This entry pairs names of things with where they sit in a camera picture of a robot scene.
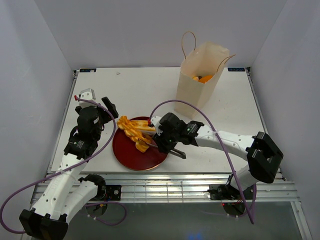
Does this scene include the dark red round plate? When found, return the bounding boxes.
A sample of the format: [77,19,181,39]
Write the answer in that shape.
[112,116,167,171]

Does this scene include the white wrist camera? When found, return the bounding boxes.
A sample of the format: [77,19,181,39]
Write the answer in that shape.
[147,116,163,135]
[74,88,96,109]

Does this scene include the twisted orange pastry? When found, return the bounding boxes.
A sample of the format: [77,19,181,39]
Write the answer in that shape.
[117,115,152,153]

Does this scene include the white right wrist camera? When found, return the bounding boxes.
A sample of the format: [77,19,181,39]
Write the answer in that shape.
[147,116,163,135]

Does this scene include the long white baguette roll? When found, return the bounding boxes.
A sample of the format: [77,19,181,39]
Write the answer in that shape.
[131,119,156,136]

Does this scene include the beige paper bag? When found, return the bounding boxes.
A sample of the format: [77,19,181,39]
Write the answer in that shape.
[175,40,234,109]

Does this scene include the round orange bread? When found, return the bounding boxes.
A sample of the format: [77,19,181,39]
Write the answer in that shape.
[198,75,213,84]

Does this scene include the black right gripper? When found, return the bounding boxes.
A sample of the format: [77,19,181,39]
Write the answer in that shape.
[152,126,179,155]

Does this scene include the metal tongs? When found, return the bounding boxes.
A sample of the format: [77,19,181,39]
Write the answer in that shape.
[138,138,187,160]

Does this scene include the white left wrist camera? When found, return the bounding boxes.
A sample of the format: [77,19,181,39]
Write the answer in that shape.
[74,88,96,109]

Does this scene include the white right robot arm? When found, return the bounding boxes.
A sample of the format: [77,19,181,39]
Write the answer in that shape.
[148,112,284,200]

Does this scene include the aluminium table front rail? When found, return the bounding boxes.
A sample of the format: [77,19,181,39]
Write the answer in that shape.
[32,172,296,204]

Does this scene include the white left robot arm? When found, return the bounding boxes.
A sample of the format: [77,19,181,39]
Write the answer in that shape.
[19,93,119,240]

